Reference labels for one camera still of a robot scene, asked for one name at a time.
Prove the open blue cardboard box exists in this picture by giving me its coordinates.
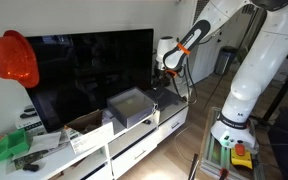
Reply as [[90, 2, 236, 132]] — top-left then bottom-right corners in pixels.
[[106, 86, 158, 129]]

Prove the black flat screen television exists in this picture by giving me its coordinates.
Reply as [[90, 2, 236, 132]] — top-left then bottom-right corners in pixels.
[[23, 28, 155, 134]]

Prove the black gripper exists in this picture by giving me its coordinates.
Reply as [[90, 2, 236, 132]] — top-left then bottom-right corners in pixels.
[[154, 61, 171, 79]]

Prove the black cable hose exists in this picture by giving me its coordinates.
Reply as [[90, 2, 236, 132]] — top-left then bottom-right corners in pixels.
[[170, 63, 199, 105]]

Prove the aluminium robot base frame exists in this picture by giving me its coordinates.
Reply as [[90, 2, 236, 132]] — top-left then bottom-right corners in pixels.
[[198, 105, 267, 180]]

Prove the white product box with print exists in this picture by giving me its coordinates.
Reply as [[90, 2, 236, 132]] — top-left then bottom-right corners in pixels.
[[14, 104, 47, 136]]

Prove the white cabinet drawer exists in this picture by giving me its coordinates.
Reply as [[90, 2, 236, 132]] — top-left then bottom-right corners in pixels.
[[111, 131, 159, 178], [157, 106, 189, 144]]

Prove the silver cylindrical trash can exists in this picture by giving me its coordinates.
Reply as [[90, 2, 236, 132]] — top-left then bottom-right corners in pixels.
[[213, 45, 238, 77]]

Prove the black stand pole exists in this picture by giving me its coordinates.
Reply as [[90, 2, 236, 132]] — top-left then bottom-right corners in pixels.
[[260, 58, 288, 126]]

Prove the orange cable strap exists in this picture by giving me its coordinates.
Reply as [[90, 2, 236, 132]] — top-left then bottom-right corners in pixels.
[[177, 42, 192, 56]]

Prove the green plastic tray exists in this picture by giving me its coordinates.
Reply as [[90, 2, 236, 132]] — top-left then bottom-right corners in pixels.
[[0, 128, 32, 163]]

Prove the white television cabinet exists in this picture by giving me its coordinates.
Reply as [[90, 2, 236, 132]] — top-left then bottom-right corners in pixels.
[[0, 81, 193, 180]]

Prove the white radiator with grille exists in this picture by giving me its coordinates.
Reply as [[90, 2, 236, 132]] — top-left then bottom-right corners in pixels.
[[187, 31, 226, 86]]

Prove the black equipment with blue light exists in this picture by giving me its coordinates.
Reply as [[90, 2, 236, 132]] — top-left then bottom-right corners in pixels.
[[267, 106, 288, 180]]

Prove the open white cardboard box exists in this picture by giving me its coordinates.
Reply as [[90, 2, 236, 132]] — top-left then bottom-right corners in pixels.
[[64, 109, 115, 155]]

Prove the white paper sheet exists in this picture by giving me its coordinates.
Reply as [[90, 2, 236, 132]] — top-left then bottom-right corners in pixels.
[[28, 130, 62, 153]]

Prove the yellow emergency stop box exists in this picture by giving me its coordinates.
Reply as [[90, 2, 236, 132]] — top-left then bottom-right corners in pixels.
[[230, 142, 254, 170]]

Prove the navy Universal Thread box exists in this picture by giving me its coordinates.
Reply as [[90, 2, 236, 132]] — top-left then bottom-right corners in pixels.
[[147, 85, 183, 111]]

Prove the red hard hat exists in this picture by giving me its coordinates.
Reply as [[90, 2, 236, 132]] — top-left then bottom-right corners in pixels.
[[0, 29, 40, 89]]

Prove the green printed flat package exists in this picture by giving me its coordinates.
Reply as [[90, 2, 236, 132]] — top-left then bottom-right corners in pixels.
[[5, 149, 50, 174]]

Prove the white floor cable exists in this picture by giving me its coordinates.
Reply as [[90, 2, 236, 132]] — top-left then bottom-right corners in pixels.
[[173, 124, 198, 165]]

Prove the small black object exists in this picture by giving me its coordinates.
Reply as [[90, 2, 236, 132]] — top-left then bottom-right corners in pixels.
[[22, 163, 40, 173]]

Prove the orange ring at wrist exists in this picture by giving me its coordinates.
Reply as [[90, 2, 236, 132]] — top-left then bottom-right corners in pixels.
[[165, 68, 179, 78]]

